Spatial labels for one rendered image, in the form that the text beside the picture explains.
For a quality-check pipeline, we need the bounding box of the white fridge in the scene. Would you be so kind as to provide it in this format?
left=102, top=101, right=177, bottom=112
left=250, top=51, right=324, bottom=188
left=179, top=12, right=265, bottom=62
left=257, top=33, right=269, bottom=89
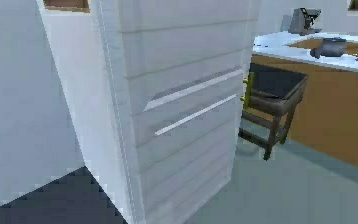
left=36, top=0, right=260, bottom=224

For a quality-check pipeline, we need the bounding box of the dark wooden chair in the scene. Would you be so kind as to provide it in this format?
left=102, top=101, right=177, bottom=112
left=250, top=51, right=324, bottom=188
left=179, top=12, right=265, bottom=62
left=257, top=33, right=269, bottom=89
left=238, top=62, right=309, bottom=162

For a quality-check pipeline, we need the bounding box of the brown counter with white top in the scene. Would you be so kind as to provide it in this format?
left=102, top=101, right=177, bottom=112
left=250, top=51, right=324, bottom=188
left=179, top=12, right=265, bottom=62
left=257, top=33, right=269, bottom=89
left=250, top=30, right=358, bottom=174

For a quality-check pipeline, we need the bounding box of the grey coffee machine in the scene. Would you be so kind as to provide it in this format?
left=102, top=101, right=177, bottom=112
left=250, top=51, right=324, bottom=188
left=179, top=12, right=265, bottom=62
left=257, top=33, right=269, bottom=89
left=287, top=7, right=323, bottom=36

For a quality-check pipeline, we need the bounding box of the grey metal pot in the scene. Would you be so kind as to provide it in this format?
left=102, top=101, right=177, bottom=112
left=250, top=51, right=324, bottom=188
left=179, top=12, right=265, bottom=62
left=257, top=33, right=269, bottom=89
left=309, top=37, right=348, bottom=60

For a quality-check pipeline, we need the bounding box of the white fridge handle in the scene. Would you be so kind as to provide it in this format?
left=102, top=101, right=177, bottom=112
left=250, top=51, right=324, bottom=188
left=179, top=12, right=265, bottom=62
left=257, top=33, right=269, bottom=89
left=154, top=93, right=238, bottom=137
left=143, top=67, right=244, bottom=112

